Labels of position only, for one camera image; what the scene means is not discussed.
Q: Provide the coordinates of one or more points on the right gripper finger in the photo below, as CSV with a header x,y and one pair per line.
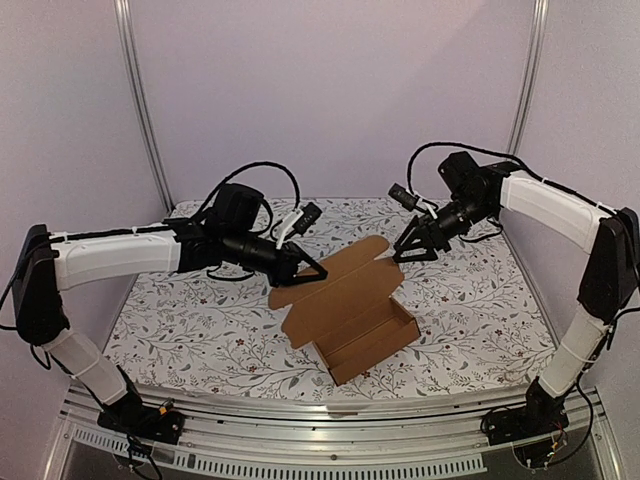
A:
x,y
410,254
410,240

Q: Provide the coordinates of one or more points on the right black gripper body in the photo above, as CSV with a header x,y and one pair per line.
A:
x,y
428,235

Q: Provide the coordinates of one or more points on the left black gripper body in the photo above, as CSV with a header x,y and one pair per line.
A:
x,y
236,250

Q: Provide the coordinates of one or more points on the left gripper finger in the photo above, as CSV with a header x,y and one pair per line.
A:
x,y
299,256
302,279

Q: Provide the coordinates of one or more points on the brown cardboard box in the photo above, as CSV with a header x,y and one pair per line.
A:
x,y
351,317

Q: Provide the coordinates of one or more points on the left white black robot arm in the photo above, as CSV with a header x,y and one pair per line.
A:
x,y
50,264

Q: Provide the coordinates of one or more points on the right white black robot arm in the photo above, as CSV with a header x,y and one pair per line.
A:
x,y
609,237

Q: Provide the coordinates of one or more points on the floral patterned table mat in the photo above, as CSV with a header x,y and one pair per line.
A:
x,y
480,328

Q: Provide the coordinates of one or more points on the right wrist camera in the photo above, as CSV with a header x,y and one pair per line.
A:
x,y
401,195

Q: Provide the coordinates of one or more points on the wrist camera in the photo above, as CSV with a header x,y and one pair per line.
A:
x,y
401,195
297,223

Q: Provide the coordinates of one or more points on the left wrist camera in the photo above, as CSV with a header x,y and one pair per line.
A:
x,y
297,223

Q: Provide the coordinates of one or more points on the aluminium front rail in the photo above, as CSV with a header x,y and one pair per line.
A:
x,y
435,437

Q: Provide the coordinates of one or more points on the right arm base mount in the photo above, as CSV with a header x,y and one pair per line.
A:
x,y
535,441

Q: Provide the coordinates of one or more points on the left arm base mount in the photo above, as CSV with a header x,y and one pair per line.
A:
x,y
130,415

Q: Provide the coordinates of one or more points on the right aluminium frame post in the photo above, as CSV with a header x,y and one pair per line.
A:
x,y
530,73

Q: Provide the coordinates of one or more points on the aluminium frame post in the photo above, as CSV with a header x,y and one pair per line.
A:
x,y
126,33
530,73

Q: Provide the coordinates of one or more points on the left aluminium frame post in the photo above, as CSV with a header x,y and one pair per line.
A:
x,y
126,33

